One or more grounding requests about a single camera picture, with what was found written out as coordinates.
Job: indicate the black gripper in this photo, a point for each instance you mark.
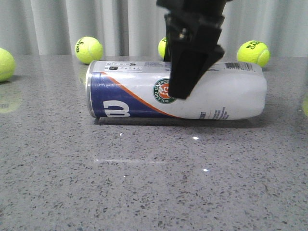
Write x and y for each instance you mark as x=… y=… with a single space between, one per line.
x=193 y=28

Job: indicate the white blue tennis ball can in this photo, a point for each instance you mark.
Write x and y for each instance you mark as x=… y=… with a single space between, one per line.
x=227 y=91

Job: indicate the centre tennis ball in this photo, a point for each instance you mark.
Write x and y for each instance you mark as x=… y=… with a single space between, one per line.
x=162 y=47

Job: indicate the right Roland Garros tennis ball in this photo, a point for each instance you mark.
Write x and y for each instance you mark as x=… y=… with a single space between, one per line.
x=254 y=51

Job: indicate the Wilson tennis ball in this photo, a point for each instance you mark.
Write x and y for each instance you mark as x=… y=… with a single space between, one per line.
x=88 y=49

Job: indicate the far left tennis ball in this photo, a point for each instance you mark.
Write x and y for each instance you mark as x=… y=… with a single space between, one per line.
x=7 y=65

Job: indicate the grey pleated curtain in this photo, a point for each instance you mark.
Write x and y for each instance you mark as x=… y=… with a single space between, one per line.
x=134 y=27

